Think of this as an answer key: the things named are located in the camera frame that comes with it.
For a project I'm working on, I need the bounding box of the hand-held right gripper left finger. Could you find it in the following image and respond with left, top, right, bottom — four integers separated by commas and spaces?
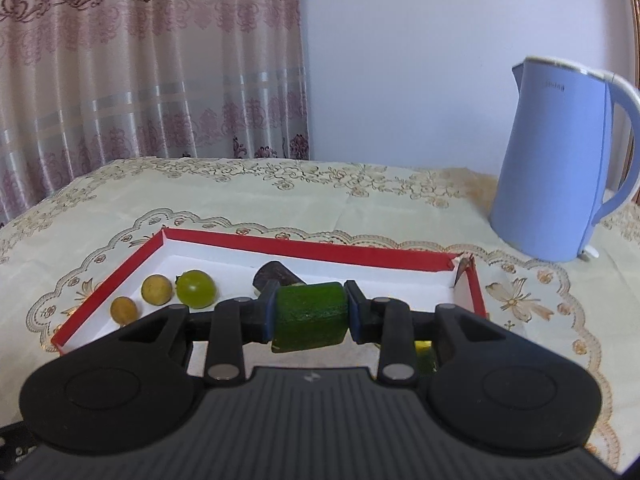
120, 280, 277, 387

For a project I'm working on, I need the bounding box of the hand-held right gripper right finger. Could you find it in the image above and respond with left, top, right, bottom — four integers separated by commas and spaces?
344, 280, 511, 386

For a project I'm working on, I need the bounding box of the green cucumber piece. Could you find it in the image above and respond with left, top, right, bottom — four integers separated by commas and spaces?
270, 282, 349, 353

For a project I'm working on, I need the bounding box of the red cardboard tray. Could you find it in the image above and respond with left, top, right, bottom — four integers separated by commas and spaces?
51, 227, 488, 358

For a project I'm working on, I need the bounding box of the green tomato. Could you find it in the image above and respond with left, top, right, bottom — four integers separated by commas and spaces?
175, 269, 218, 310

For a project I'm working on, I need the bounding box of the brown longan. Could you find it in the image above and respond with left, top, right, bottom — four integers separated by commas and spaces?
141, 274, 174, 306
110, 296, 138, 324

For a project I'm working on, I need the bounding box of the dark sugarcane piece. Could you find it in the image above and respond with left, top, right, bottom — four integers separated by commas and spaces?
252, 261, 306, 297

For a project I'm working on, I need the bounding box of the blue electric kettle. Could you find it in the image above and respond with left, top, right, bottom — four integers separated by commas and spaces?
488, 55, 640, 263

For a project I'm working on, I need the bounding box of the pink floral curtain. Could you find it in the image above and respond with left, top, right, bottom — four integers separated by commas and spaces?
0, 0, 311, 226

